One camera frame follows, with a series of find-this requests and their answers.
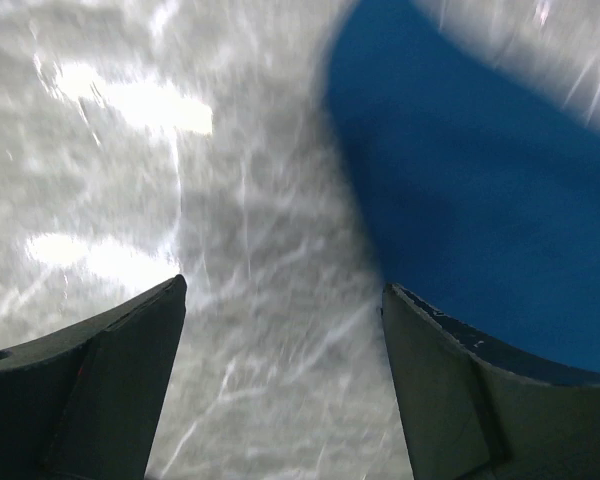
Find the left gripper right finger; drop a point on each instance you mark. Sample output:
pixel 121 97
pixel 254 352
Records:
pixel 474 407

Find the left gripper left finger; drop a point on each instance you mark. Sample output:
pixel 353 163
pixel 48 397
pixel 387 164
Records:
pixel 84 402

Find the blue t shirt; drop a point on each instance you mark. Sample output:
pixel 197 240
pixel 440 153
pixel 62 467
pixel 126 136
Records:
pixel 477 194

